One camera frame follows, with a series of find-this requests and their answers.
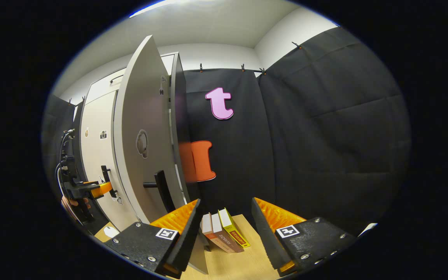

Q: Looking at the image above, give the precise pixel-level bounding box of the black backdrop cloth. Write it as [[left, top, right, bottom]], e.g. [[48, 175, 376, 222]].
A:
[[42, 26, 411, 234]]

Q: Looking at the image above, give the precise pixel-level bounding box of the beige cabinet drawer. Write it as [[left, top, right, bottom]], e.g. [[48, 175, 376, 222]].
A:
[[85, 68, 127, 105]]

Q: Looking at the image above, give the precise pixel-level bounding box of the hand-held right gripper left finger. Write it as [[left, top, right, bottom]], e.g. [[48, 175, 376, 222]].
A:
[[105, 198, 205, 278]]

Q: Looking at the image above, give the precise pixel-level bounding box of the beige double-door shoe cabinet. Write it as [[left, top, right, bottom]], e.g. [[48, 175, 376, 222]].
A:
[[77, 52, 193, 234]]

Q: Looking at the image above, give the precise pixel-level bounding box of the cabinet door with camera sticker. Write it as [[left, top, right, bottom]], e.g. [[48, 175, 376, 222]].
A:
[[80, 90, 139, 232]]

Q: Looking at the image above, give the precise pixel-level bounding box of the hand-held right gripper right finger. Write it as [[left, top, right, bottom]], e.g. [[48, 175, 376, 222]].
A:
[[251, 197, 359, 277]]

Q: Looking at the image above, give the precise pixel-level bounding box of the black door handle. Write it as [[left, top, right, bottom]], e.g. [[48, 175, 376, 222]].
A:
[[143, 170, 176, 214], [100, 165, 117, 199]]

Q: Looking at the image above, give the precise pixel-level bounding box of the brown book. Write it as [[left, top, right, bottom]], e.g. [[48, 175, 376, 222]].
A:
[[211, 213, 244, 253]]

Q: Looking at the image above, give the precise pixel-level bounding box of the yellow book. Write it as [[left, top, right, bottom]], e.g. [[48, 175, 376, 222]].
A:
[[218, 208, 251, 248]]

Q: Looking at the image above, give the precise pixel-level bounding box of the cabinet door with headphone sticker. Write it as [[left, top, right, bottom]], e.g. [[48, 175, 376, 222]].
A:
[[113, 35, 209, 275]]

